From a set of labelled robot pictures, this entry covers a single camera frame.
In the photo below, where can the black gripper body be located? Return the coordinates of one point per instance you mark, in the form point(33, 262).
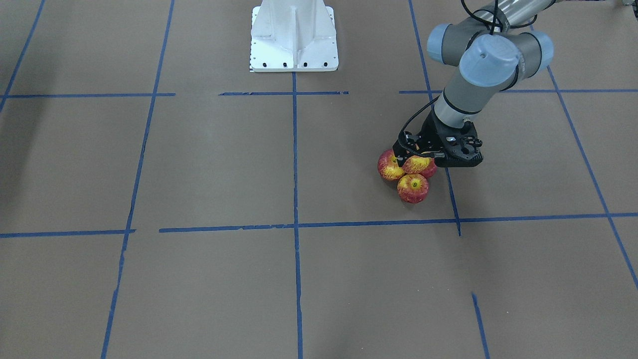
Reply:
point(430, 130)

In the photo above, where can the lone red yellow apple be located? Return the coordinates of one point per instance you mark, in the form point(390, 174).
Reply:
point(416, 164)

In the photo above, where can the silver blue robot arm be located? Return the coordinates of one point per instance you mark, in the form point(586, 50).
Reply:
point(488, 59)

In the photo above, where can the front red yellow apple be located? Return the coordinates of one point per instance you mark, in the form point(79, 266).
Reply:
point(413, 188)

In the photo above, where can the back red yellow apple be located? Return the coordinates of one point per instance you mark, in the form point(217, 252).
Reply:
point(388, 167)

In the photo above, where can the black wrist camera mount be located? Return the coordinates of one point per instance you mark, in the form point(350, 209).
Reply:
point(461, 147)

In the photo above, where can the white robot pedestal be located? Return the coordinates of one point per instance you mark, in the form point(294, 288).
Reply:
point(293, 35)

